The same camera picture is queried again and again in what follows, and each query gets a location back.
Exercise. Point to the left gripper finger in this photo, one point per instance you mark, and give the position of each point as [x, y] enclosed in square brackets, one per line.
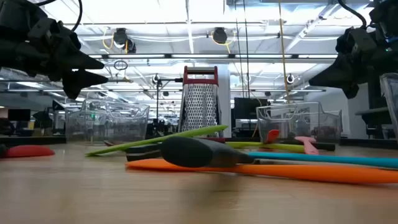
[81, 62]
[81, 82]

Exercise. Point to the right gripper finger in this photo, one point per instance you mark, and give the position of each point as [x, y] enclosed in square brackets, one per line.
[352, 91]
[339, 73]

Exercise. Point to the blue silicone spatula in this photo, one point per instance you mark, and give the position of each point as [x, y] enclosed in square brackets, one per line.
[311, 157]

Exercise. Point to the red silicone spoon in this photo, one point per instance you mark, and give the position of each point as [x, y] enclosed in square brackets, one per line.
[28, 151]

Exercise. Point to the red silicone spatula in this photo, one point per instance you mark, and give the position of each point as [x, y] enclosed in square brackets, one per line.
[273, 135]

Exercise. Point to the green silicone spatula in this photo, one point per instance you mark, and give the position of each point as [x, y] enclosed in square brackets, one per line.
[161, 138]

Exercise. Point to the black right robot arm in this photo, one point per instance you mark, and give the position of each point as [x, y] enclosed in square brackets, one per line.
[387, 15]

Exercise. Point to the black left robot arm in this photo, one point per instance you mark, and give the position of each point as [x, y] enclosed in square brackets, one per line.
[15, 12]

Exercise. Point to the clear plastic storage bin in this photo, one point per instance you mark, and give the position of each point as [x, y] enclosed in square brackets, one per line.
[311, 121]
[105, 127]
[391, 93]

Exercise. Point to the black background monitor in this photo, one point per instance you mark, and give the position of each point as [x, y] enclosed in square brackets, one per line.
[248, 109]
[18, 115]

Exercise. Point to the pink silicone spatula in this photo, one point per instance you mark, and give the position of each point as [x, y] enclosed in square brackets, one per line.
[308, 144]

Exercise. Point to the black stand pole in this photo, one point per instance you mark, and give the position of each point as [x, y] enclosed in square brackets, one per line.
[157, 102]

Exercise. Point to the lime green silicone spoon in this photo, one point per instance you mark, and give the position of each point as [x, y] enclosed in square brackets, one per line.
[280, 147]

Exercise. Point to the orange silicone spatula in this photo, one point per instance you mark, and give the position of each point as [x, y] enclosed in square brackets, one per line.
[311, 172]

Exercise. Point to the long ceiling light strip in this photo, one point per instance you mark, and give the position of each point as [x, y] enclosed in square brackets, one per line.
[199, 56]

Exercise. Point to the red steel box grater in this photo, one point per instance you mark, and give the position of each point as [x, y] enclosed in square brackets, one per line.
[199, 105]

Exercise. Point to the small round ceiling camera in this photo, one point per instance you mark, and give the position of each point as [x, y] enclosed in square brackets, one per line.
[290, 78]

